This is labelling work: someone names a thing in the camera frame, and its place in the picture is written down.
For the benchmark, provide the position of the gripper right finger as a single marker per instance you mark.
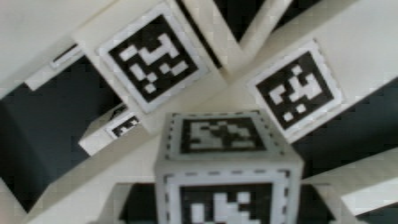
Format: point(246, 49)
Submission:
point(322, 206)

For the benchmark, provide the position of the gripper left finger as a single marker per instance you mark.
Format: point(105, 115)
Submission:
point(130, 205)

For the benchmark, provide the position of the white chair back part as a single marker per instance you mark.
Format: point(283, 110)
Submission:
point(347, 27)

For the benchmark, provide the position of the white chair seat part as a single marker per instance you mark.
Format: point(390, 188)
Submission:
point(365, 183)

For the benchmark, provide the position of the white marker cube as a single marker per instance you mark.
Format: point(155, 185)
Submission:
point(226, 171)

